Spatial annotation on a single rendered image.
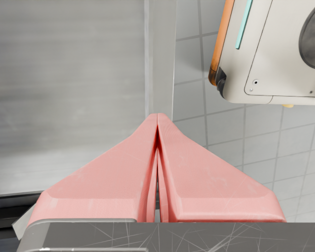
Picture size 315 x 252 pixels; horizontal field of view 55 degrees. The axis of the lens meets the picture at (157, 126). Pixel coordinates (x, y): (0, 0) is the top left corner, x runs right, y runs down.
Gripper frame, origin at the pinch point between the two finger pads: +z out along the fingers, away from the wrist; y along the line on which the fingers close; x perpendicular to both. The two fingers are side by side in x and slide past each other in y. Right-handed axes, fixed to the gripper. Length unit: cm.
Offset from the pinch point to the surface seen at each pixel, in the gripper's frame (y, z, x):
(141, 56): 1.7, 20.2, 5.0
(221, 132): -33, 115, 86
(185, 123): -14, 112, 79
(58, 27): 9.4, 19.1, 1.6
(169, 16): -1.2, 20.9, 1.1
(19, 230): 16.8, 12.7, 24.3
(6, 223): 20.3, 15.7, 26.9
